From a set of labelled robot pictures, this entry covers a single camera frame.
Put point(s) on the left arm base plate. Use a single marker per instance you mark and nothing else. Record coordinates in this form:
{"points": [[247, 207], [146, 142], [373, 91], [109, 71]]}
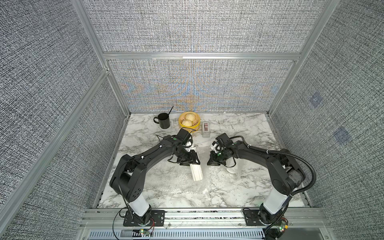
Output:
{"points": [[153, 217]]}

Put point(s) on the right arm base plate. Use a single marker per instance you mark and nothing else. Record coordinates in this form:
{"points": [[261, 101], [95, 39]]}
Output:
{"points": [[256, 217]]}

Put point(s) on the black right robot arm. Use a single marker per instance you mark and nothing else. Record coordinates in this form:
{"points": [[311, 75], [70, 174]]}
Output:
{"points": [[285, 173]]}

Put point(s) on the back bun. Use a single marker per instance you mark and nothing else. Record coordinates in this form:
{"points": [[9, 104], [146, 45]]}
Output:
{"points": [[190, 116]]}

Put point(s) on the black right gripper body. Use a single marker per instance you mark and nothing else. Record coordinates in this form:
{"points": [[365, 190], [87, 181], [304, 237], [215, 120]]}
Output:
{"points": [[217, 158]]}

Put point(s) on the white ribbed slim vase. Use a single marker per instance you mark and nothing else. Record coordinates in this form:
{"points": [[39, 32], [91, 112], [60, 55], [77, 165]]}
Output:
{"points": [[197, 173]]}

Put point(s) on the bun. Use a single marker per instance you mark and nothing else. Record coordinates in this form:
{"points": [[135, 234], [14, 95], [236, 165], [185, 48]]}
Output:
{"points": [[187, 123], [190, 116]]}

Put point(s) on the black cup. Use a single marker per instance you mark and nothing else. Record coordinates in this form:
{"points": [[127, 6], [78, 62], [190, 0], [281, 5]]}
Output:
{"points": [[163, 120]]}

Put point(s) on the front bun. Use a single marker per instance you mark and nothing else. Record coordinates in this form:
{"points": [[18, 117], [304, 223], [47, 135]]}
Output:
{"points": [[187, 123]]}

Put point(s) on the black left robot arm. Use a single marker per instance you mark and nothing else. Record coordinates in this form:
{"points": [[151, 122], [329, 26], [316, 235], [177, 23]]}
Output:
{"points": [[128, 179]]}

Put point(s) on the white ribbed wide vase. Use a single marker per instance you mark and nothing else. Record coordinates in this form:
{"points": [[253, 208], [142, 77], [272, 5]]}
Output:
{"points": [[234, 168]]}

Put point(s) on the small clear box red contents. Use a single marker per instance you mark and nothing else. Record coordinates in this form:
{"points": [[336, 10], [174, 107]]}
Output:
{"points": [[205, 129]]}

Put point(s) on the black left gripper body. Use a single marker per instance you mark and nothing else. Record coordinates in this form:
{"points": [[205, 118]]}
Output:
{"points": [[187, 158]]}

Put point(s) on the aluminium front rail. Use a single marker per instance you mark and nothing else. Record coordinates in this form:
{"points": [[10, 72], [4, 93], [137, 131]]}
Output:
{"points": [[206, 224]]}

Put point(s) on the yellow steamer basket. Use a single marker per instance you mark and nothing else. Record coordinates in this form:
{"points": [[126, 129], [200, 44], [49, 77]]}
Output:
{"points": [[196, 122]]}

